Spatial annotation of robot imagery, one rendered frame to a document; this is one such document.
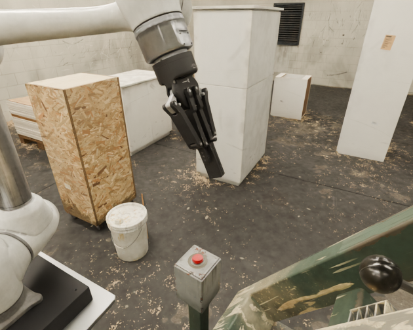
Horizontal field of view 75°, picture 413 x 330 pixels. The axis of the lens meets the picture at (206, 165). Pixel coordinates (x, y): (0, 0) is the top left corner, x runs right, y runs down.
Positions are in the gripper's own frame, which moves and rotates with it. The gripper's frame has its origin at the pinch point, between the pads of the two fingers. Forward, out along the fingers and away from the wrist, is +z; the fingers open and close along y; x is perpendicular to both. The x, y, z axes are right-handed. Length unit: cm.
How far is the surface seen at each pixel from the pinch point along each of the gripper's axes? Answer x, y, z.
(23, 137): 406, 167, -40
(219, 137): 113, 201, 41
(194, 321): 43, 13, 68
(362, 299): -19.4, 5.5, 38.8
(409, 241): -29.4, 8.1, 25.9
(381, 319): -24.3, -11.4, 23.8
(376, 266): -26.0, -18.3, 8.2
